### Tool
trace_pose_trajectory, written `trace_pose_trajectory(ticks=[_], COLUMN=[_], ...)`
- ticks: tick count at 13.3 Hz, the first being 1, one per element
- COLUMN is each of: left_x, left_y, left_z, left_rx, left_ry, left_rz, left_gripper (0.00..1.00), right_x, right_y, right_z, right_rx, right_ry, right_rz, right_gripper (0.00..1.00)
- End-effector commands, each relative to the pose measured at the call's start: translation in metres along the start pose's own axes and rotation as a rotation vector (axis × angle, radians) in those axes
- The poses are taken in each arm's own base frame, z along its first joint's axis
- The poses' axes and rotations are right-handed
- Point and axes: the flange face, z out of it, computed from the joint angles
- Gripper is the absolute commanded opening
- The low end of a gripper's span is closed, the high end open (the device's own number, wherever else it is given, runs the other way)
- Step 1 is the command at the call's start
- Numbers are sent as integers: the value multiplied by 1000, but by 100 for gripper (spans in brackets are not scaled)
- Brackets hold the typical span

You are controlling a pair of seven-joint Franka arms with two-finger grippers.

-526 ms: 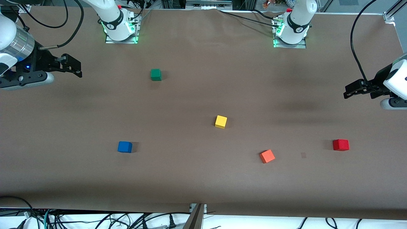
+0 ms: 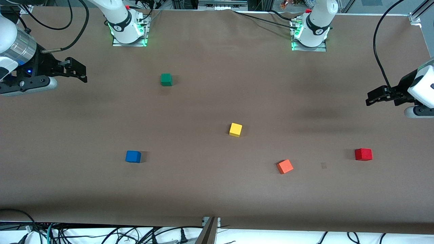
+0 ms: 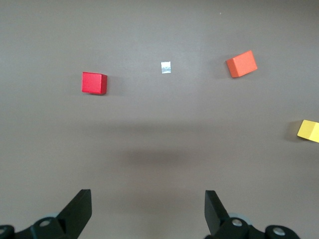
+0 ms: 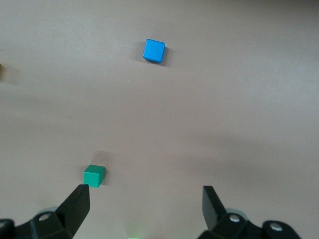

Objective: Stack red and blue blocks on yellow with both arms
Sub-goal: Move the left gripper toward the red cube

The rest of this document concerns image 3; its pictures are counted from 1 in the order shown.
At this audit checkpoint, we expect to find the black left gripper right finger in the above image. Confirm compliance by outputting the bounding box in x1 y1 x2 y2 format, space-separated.
204 190 299 239

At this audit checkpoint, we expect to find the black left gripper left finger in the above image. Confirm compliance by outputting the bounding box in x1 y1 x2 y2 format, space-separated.
0 189 92 239

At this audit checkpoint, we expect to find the red wooden cube block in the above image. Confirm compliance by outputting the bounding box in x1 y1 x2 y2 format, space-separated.
81 72 108 95

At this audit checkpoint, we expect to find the yellow wooden cube block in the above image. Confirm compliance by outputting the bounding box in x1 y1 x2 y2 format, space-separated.
296 119 319 143

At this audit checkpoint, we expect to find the orange wooden cube block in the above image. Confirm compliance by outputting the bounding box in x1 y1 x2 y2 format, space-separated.
225 50 258 78

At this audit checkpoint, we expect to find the small silver tape square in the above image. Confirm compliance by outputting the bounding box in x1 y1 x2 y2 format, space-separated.
160 61 172 75

